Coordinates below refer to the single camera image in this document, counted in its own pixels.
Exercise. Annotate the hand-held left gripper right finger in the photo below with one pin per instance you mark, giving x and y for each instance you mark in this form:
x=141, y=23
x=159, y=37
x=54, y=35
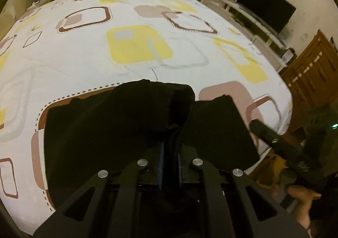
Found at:
x=180, y=168

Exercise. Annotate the cream tufted headboard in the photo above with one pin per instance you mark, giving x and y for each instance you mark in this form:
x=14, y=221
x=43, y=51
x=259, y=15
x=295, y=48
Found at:
x=12, y=8

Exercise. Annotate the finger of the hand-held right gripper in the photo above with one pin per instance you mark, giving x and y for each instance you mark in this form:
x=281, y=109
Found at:
x=266, y=136

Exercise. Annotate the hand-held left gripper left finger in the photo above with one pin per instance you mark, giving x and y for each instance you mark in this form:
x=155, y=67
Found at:
x=160, y=165

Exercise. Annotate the black pants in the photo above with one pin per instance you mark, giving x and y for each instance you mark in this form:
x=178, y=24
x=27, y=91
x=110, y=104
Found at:
x=105, y=121

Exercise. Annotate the white nightstand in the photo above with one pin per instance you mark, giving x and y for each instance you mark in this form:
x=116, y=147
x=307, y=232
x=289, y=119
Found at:
x=37, y=3

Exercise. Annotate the white patterned bed sheet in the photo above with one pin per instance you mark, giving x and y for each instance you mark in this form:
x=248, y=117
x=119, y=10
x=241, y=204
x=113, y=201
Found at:
x=184, y=82

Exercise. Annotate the white television stand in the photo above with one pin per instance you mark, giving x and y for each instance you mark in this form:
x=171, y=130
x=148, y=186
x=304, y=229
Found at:
x=253, y=24

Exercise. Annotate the wooden cabinet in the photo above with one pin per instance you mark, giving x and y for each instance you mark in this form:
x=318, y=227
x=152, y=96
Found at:
x=311, y=74

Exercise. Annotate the black flat television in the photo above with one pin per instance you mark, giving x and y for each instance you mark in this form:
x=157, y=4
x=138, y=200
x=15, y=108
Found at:
x=264, y=5

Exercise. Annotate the person's right hand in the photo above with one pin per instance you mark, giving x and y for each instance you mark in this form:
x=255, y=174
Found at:
x=301, y=201

